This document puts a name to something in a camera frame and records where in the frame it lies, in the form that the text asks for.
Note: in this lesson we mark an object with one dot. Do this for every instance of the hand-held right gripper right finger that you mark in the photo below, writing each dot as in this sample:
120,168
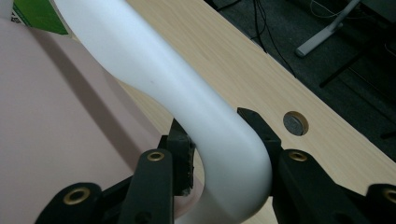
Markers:
263,130

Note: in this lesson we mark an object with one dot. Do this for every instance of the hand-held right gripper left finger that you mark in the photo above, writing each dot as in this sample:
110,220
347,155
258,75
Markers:
179,155

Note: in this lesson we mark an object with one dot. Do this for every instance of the green cardboard box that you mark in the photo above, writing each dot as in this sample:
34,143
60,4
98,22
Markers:
40,15

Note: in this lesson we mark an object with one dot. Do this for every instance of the white desk leg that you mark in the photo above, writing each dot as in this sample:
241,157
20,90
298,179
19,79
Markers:
327,31

